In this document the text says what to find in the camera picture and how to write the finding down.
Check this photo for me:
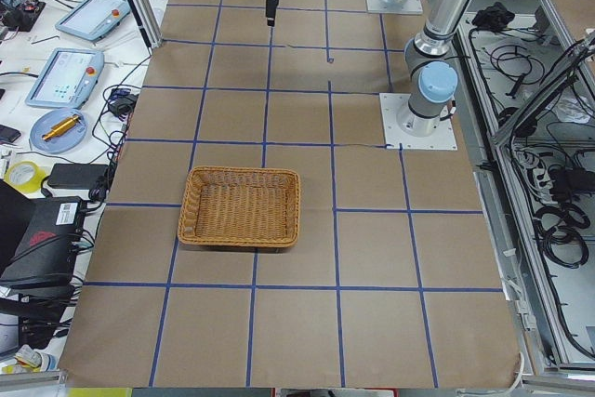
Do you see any yellow tape roll on desk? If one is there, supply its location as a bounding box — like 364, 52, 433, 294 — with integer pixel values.
4, 161, 46, 194

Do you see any upper teach pendant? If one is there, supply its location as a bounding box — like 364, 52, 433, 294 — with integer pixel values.
55, 0, 131, 42

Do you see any teach pendant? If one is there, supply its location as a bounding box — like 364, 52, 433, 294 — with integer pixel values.
25, 47, 105, 109
55, 0, 131, 42

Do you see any brown wicker basket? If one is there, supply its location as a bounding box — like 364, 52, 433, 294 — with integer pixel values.
178, 166, 300, 248

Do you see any lower teach pendant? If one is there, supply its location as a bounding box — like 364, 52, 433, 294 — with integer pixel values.
25, 47, 105, 109

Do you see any brass cylinder tool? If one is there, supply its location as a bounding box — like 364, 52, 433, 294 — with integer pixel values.
42, 114, 81, 141

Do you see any blue plate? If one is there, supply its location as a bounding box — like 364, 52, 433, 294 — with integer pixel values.
29, 108, 87, 154

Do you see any black power adapter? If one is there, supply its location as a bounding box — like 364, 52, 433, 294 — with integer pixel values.
46, 164, 108, 190

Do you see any black laptop computer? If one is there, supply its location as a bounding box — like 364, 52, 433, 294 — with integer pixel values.
1, 181, 86, 298

